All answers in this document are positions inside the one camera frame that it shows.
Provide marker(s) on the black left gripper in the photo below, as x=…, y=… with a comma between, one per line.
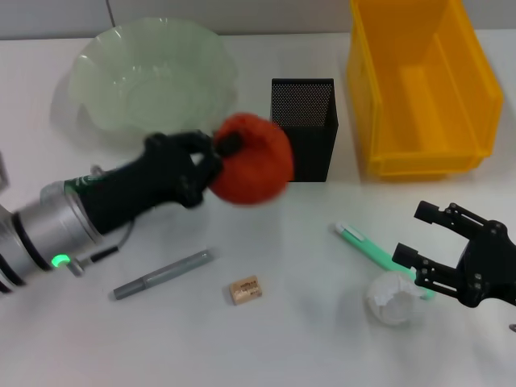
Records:
x=141, y=189

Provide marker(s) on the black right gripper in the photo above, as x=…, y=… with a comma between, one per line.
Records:
x=492, y=266

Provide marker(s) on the white paper ball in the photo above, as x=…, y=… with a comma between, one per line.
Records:
x=391, y=302

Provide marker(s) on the black mesh pen holder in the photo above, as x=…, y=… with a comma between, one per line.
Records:
x=310, y=121

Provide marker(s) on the pale green glass fruit bowl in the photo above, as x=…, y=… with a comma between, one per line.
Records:
x=141, y=80

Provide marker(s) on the grey marker pen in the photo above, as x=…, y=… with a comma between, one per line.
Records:
x=161, y=275

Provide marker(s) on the yellow plastic storage bin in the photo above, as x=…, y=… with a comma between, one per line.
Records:
x=423, y=121

